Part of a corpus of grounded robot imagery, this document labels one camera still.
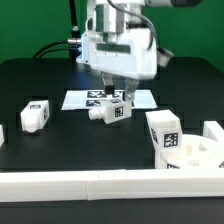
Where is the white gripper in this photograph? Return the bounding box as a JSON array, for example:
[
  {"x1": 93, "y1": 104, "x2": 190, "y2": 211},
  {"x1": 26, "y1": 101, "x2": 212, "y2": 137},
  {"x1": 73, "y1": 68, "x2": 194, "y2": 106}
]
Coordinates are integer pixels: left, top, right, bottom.
[{"x1": 82, "y1": 28, "x2": 157, "y2": 107}]

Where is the white round stool seat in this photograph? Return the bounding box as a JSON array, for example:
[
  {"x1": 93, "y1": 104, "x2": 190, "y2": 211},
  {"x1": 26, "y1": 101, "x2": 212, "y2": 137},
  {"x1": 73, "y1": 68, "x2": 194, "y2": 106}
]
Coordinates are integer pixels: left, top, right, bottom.
[{"x1": 155, "y1": 134, "x2": 224, "y2": 169}]

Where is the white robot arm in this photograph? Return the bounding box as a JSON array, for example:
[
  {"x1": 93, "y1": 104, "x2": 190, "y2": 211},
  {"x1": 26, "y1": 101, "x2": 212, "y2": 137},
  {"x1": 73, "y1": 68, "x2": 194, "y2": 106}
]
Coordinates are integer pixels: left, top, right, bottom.
[{"x1": 77, "y1": 0, "x2": 202, "y2": 102}]

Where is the white marker sheet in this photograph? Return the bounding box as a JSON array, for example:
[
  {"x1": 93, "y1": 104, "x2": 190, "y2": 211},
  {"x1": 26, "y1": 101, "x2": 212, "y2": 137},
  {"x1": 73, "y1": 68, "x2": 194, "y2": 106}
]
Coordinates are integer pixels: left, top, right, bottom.
[{"x1": 62, "y1": 90, "x2": 157, "y2": 110}]

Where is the white right fence block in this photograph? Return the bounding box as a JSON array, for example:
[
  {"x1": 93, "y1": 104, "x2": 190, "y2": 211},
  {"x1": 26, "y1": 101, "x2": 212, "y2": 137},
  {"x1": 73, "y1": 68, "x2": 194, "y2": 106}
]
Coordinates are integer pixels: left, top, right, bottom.
[{"x1": 203, "y1": 121, "x2": 224, "y2": 145}]

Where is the white fence block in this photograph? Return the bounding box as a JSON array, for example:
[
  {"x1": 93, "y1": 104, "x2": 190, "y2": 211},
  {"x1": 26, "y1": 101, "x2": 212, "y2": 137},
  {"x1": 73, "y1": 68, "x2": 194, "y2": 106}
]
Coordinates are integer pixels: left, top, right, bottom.
[
  {"x1": 0, "y1": 125, "x2": 4, "y2": 147},
  {"x1": 203, "y1": 121, "x2": 224, "y2": 145}
]

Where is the white left fence block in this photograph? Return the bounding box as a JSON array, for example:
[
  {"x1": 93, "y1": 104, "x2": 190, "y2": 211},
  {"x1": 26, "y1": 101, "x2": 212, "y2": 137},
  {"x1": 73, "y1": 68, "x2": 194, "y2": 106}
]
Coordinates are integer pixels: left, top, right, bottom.
[{"x1": 0, "y1": 125, "x2": 4, "y2": 147}]

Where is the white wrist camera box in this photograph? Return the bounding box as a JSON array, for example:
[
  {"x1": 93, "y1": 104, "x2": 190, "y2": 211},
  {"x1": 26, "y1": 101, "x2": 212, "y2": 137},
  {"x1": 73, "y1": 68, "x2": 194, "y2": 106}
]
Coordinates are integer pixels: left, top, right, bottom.
[{"x1": 157, "y1": 48, "x2": 173, "y2": 67}]

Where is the black cable on base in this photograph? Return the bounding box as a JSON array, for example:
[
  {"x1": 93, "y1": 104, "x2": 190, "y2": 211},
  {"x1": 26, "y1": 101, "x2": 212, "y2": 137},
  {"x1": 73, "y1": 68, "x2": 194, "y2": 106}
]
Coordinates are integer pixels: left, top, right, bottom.
[{"x1": 32, "y1": 0, "x2": 83, "y2": 60}]

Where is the grey corrugated arm cable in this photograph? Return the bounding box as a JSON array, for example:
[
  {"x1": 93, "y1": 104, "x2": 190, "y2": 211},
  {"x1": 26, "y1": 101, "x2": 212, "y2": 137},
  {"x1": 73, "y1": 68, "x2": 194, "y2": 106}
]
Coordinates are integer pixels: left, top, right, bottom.
[{"x1": 105, "y1": 0, "x2": 158, "y2": 51}]

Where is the white front fence rail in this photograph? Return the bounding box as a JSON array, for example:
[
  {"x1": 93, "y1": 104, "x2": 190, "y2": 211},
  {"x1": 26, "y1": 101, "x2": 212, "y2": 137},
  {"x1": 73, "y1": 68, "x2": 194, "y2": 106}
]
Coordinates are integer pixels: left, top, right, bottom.
[{"x1": 0, "y1": 169, "x2": 224, "y2": 202}]

